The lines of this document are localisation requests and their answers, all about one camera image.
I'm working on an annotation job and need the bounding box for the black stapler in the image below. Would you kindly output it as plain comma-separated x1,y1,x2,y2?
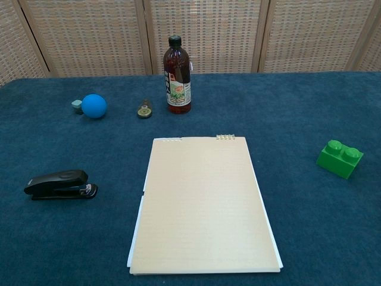
23,169,99,201

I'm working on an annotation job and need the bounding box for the brown tea bottle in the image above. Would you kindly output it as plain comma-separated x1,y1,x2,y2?
163,35,192,115

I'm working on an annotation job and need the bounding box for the small olive compass trinket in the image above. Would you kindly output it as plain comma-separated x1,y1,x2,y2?
137,99,152,120

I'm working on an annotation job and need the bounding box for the beige spiral notepad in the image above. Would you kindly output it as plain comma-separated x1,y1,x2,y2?
126,133,284,275

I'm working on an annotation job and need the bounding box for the blue ball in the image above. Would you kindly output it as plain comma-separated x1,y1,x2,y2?
81,94,108,120

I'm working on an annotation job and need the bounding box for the woven folding screen panel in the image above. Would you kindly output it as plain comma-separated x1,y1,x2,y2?
354,0,381,72
258,0,377,73
142,0,270,75
18,0,154,78
0,0,51,87

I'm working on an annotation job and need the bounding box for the blue table cloth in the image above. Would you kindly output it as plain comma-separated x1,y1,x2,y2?
0,70,381,286

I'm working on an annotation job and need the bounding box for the green toy building brick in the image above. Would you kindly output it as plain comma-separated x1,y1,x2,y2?
316,139,364,180

